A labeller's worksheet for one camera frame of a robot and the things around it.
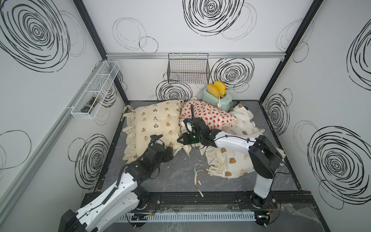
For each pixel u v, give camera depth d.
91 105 0.67
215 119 0.89
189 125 0.79
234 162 0.79
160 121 0.91
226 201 0.75
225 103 1.00
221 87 1.00
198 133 0.69
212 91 1.01
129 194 0.63
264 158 0.48
